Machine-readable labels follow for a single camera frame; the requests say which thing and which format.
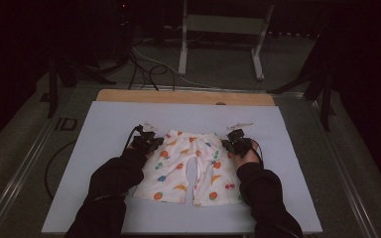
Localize black floor cable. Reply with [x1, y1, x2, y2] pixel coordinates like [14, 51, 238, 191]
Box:
[44, 140, 77, 200]

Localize person's right hand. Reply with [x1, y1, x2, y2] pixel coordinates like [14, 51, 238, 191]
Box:
[232, 140, 262, 167]

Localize white table mat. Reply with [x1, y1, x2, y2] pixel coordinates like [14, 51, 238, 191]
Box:
[41, 100, 323, 235]

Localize black tripod stand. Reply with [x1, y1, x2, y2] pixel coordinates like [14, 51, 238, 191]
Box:
[267, 68, 337, 133]
[39, 54, 117, 120]

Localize bundle of black cables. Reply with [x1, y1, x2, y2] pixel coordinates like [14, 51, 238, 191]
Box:
[127, 46, 177, 92]

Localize metal floor rail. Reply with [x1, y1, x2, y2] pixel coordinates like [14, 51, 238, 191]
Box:
[0, 82, 80, 238]
[271, 90, 380, 238]

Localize wooden table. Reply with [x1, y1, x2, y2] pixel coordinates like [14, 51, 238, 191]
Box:
[96, 88, 276, 107]

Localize person's left hand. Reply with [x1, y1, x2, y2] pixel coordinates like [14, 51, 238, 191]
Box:
[126, 144, 154, 161]

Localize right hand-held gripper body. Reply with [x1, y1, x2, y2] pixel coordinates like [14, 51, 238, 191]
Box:
[226, 121, 255, 159]

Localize grey metal stand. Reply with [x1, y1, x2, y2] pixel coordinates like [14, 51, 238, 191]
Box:
[178, 0, 276, 82]

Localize white fruit print pants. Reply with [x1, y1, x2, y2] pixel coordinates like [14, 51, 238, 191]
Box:
[132, 129, 246, 208]

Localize left hand-held gripper cable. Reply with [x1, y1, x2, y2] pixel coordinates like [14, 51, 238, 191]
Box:
[122, 124, 144, 157]

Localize hand-held gripper cable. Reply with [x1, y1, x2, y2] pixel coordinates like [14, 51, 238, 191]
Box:
[250, 138, 265, 164]
[122, 124, 144, 157]

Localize right hand-held gripper cable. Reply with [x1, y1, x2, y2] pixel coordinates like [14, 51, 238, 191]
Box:
[250, 138, 265, 164]

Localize white floor cable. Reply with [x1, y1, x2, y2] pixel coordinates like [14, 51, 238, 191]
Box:
[131, 46, 219, 90]

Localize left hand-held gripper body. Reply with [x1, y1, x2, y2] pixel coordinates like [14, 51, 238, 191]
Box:
[131, 122, 161, 156]

